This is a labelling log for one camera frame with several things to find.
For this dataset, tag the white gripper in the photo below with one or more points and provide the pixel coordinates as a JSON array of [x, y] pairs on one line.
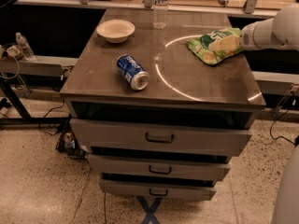
[[248, 38]]

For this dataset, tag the green rice chip bag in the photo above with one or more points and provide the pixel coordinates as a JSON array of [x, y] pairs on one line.
[[199, 46]]

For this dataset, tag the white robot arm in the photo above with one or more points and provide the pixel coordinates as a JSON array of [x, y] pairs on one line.
[[280, 32]]

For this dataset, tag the clear water bottle on cabinet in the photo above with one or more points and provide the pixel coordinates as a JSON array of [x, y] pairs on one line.
[[160, 9]]

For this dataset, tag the blue soda can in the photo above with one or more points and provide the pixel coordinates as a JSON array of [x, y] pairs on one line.
[[133, 72]]

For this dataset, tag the grey drawer cabinet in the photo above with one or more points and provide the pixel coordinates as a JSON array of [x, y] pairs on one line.
[[182, 91]]

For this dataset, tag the white bowl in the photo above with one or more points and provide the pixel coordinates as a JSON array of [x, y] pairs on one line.
[[115, 31]]

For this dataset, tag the middle drawer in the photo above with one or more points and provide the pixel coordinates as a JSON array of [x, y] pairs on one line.
[[158, 168]]

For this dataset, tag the drawer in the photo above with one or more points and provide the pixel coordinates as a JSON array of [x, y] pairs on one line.
[[159, 138], [158, 168], [157, 190]]

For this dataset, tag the top drawer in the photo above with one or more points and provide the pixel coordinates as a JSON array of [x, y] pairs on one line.
[[159, 138]]

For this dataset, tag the bottom drawer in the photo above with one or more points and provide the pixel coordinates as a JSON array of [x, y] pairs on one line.
[[157, 190]]

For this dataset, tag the blue tape cross on floor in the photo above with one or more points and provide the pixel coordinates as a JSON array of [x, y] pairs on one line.
[[150, 210]]

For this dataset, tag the left metal bench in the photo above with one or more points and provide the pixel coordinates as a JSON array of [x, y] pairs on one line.
[[43, 71]]

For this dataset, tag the small water bottle on bench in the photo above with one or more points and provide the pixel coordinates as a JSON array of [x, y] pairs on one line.
[[25, 47]]

